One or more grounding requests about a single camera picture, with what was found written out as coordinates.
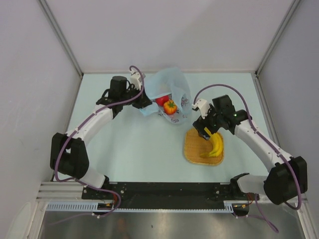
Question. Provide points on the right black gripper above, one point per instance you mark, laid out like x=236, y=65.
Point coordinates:
x=201, y=123

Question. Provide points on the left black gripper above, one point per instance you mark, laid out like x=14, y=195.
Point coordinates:
x=143, y=100

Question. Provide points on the yellow fake banana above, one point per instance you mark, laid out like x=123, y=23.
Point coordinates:
x=217, y=145

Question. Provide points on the orange fake persimmon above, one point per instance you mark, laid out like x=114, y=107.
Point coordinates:
x=170, y=107

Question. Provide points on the light blue plastic bag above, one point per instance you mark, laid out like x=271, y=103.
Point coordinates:
x=168, y=82

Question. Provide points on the red fake fruit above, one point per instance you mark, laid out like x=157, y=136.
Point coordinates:
x=162, y=100

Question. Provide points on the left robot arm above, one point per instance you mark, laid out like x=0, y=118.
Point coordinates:
x=69, y=150

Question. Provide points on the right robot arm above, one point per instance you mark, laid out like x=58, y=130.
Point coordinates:
x=287, y=175

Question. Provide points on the woven bamboo tray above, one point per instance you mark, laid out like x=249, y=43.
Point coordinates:
x=194, y=145

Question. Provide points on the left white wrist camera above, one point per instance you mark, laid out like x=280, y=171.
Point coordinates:
x=136, y=79

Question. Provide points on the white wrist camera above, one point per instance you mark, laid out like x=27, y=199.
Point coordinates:
x=203, y=106
x=136, y=79

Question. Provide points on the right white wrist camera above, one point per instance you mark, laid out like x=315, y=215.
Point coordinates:
x=203, y=106

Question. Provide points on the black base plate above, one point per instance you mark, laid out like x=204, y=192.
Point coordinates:
x=177, y=196

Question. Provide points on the white slotted cable duct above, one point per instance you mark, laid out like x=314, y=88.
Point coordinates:
x=101, y=207

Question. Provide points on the aluminium frame rail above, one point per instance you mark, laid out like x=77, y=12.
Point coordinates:
x=74, y=191

